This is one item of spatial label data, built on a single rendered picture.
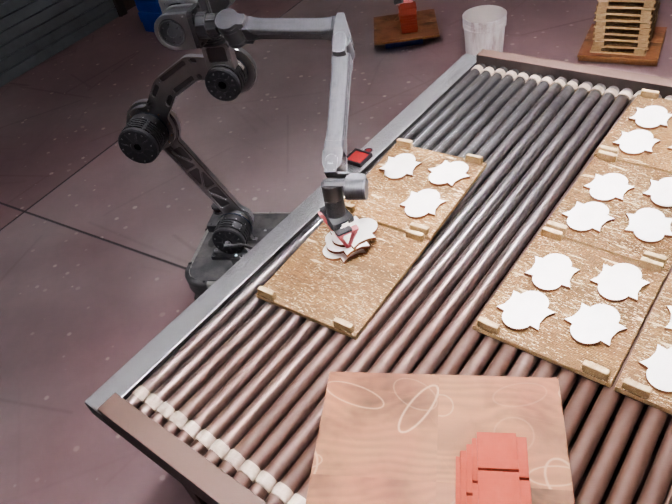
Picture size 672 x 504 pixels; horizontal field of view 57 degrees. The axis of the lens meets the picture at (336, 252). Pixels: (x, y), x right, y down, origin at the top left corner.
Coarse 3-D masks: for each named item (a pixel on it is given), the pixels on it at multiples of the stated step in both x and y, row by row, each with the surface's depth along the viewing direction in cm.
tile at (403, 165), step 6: (396, 156) 216; (402, 156) 216; (408, 156) 215; (414, 156) 215; (390, 162) 214; (396, 162) 214; (402, 162) 213; (408, 162) 213; (414, 162) 212; (420, 162) 212; (384, 168) 212; (390, 168) 212; (396, 168) 211; (402, 168) 211; (408, 168) 210; (414, 168) 210; (390, 174) 209; (396, 174) 209; (402, 174) 208; (408, 174) 208
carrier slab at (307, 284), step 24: (312, 240) 192; (384, 240) 187; (408, 240) 185; (288, 264) 186; (312, 264) 184; (336, 264) 183; (360, 264) 181; (384, 264) 180; (408, 264) 178; (288, 288) 178; (312, 288) 177; (336, 288) 175; (360, 288) 174; (384, 288) 173; (312, 312) 170; (336, 312) 169; (360, 312) 167
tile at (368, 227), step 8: (344, 224) 187; (352, 224) 186; (360, 224) 186; (368, 224) 185; (376, 224) 185; (360, 232) 183; (368, 232) 182; (336, 240) 182; (360, 240) 180; (368, 240) 181
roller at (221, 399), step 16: (512, 96) 242; (496, 112) 235; (480, 128) 228; (464, 144) 222; (288, 320) 172; (304, 320) 174; (272, 336) 168; (288, 336) 170; (256, 352) 165; (272, 352) 166; (240, 368) 162; (256, 368) 163; (240, 384) 159; (224, 400) 156; (208, 416) 153; (192, 432) 150
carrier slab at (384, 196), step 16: (384, 160) 218; (416, 160) 215; (432, 160) 213; (448, 160) 212; (464, 160) 210; (368, 176) 212; (384, 176) 211; (416, 176) 208; (368, 192) 206; (384, 192) 204; (400, 192) 203; (416, 192) 202; (448, 192) 199; (464, 192) 198; (368, 208) 199; (384, 208) 198; (400, 208) 197; (448, 208) 193; (384, 224) 193; (400, 224) 191; (432, 224) 189
